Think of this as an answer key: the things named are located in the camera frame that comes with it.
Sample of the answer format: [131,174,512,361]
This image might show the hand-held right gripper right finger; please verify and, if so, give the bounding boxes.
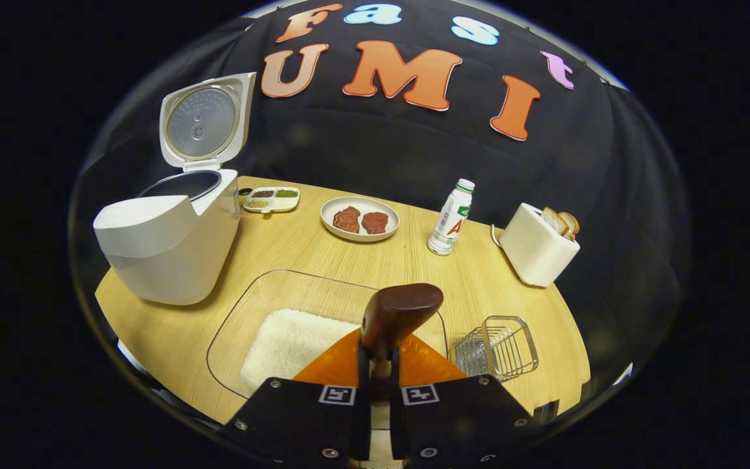
[388,332,535,469]

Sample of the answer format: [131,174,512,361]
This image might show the round beige plate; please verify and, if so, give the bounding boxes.
[320,196,400,243]

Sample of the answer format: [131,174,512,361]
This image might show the white drink bottle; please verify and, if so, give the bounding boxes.
[427,178,476,256]

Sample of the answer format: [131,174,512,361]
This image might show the brown wooden spoon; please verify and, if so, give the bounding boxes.
[360,283,445,405]

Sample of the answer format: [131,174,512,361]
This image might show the white divided grain dish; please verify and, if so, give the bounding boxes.
[243,186,301,214]

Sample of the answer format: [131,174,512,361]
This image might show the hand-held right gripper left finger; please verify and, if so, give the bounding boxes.
[217,328,372,469]

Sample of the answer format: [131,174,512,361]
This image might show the white rice cooker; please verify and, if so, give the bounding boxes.
[93,72,257,306]

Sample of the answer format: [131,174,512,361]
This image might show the clear glass dish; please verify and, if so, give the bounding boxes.
[206,269,449,401]

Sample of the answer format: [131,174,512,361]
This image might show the white toaster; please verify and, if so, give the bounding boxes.
[497,203,581,288]

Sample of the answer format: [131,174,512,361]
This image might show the white rice pile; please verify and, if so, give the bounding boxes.
[240,309,361,391]

